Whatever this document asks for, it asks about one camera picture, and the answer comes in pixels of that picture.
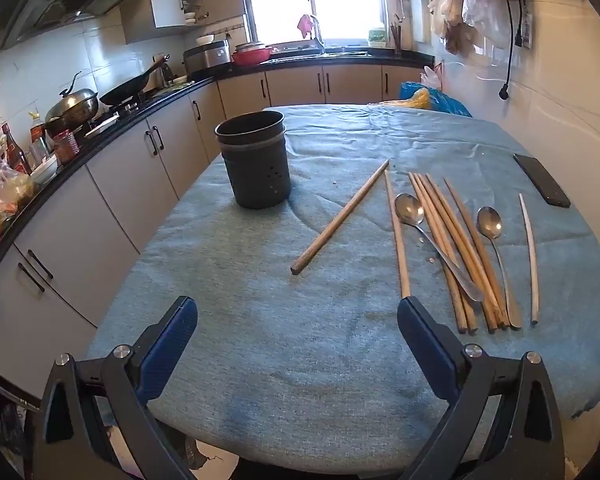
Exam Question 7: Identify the steel pot with lid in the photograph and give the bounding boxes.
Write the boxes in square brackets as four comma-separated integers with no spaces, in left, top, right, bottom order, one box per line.
[44,72,101,134]

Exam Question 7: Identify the black power cable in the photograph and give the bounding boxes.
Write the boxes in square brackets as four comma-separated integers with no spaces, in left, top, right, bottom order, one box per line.
[499,0,527,102]

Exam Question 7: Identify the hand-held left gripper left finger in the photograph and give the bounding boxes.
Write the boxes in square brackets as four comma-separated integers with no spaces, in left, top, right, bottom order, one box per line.
[40,296,199,480]

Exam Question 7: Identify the black wok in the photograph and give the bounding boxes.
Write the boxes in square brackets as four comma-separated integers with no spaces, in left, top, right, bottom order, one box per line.
[98,54,171,106]

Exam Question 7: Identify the black kitchen countertop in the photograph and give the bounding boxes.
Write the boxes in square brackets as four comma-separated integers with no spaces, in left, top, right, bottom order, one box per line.
[0,50,436,286]

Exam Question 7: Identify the white chopstick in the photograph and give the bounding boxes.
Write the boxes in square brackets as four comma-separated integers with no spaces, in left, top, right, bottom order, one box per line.
[518,193,540,326]

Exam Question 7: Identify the pink plastic bag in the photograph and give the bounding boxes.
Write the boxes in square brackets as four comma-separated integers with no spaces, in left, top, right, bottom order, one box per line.
[419,62,444,89]

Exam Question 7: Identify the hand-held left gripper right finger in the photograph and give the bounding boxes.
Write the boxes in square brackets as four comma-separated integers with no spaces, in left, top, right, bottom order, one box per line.
[397,296,566,480]

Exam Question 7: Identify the blue plastic bag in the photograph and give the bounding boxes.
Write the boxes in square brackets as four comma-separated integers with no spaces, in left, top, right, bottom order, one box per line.
[398,81,474,119]

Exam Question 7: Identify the pile of food packets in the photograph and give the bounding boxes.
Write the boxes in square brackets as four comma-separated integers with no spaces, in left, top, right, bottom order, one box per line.
[0,154,37,263]

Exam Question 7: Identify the range hood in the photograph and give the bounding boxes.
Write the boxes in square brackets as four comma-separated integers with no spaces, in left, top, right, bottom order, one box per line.
[0,0,157,52]

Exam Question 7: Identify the sink faucet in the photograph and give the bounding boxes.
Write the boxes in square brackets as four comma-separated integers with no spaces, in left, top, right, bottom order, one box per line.
[309,14,326,54]

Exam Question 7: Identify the black phone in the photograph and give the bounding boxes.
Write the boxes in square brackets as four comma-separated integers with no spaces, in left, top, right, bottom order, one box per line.
[512,153,572,208]

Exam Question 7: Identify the red basin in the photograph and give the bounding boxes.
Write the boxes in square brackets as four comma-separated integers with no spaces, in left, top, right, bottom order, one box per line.
[231,46,274,66]

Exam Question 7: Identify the oil bottle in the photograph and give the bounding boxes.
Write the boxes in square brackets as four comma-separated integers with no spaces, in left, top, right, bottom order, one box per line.
[28,112,52,157]

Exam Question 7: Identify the red cup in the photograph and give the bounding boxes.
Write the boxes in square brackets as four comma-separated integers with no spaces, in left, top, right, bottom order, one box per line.
[52,129,80,165]

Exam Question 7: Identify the dark sauce bottle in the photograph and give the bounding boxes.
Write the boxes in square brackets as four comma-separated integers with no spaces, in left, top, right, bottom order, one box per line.
[0,122,32,177]

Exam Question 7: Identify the yellow plastic bag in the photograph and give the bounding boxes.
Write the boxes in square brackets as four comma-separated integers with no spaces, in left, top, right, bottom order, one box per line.
[376,87,431,110]

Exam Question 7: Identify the lower kitchen cabinets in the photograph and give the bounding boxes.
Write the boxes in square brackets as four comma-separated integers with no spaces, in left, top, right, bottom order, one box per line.
[0,64,434,361]

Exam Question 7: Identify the rice cooker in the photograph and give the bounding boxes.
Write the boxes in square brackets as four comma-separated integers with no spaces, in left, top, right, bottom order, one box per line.
[182,39,231,75]

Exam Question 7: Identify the dark grey utensil holder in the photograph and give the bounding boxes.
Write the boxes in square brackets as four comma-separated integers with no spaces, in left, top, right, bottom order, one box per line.
[214,111,292,210]

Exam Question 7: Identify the steel kettle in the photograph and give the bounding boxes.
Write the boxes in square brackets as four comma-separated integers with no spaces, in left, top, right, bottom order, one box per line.
[152,55,176,89]

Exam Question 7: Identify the white bowl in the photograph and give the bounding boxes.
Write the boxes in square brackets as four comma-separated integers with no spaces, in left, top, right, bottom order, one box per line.
[29,154,59,185]

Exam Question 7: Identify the gas stove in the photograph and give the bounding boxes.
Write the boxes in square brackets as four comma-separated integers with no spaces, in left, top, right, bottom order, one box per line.
[84,89,154,130]

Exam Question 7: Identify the steel spoon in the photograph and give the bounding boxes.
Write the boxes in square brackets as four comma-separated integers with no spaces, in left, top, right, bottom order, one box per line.
[476,205,524,330]
[394,193,485,303]

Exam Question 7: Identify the blue towel tablecloth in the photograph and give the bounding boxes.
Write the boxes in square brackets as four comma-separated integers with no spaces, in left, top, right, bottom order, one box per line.
[85,104,600,462]

